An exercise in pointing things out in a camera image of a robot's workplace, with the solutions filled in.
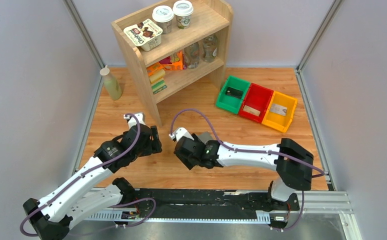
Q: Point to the stacked sponges pack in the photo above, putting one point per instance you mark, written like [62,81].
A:
[156,74]

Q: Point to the green plastic bin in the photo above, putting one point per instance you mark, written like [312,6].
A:
[228,103]

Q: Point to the silver card in yellow bin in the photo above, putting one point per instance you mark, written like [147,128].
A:
[278,109]

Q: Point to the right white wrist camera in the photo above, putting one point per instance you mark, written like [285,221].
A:
[179,133]

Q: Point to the tan card in red bin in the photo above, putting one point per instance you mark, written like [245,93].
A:
[251,110]

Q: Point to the black card in green bin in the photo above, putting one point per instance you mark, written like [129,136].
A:
[233,92]

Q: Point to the clear glass jar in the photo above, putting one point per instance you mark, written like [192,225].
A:
[210,48]
[191,55]

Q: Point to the orange snack package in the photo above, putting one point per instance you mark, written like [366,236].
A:
[174,62]

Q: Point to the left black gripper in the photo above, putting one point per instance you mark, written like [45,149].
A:
[155,139]

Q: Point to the right clear glass jar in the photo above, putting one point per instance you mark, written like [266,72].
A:
[210,48]

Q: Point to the left clear glass jar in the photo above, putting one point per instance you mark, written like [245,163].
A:
[191,55]

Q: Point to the right paper coffee cup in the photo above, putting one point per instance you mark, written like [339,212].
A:
[183,10]

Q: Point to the paper coffee cup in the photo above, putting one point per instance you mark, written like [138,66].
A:
[163,16]
[183,10]

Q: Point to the yellow plastic bin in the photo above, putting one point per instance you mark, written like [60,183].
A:
[279,115]

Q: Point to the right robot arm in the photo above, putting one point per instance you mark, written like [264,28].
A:
[292,162]

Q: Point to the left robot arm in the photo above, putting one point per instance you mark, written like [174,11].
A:
[53,216]

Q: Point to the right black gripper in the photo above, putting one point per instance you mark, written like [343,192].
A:
[183,153]

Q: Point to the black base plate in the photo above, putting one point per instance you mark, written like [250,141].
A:
[207,204]

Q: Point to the left paper coffee cup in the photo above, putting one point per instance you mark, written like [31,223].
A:
[163,16]

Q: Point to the red plastic bin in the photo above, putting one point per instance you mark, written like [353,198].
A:
[257,97]

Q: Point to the green squeeze bottle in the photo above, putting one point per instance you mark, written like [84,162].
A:
[111,84]

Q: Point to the Chobani yogurt pack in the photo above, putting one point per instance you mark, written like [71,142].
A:
[145,34]

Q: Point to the wooden shelf unit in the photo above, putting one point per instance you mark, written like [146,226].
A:
[209,17]

